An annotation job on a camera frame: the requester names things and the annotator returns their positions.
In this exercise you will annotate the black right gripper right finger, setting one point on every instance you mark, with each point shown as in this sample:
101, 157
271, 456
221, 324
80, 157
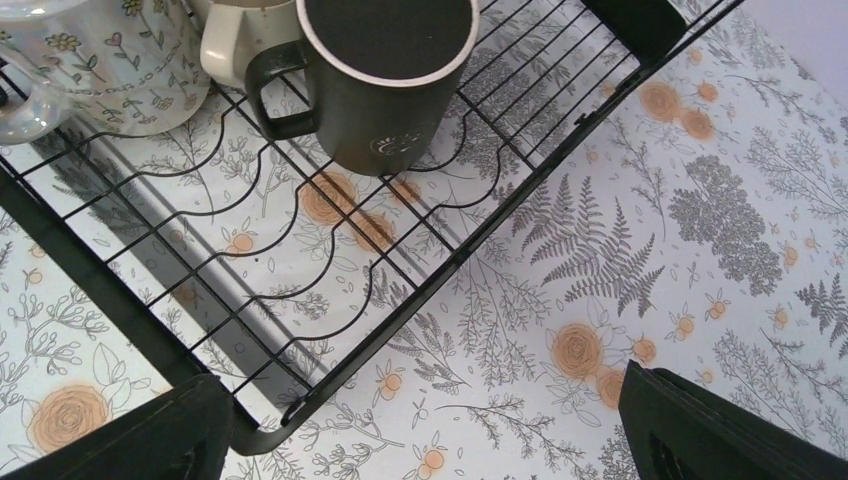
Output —
678, 430

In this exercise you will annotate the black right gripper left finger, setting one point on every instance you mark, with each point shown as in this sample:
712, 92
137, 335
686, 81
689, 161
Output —
182, 434

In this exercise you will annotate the floral iridescent white mug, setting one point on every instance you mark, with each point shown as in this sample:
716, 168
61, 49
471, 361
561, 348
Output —
128, 67

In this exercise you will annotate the floral patterned table mat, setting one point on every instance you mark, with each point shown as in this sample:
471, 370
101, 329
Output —
701, 227

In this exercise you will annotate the beige and white mug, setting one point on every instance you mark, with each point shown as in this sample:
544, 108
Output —
234, 32

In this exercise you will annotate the black mug white rim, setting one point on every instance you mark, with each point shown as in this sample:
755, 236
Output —
379, 76

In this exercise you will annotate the black wire dish rack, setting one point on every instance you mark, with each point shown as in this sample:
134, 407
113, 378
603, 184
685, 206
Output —
216, 250

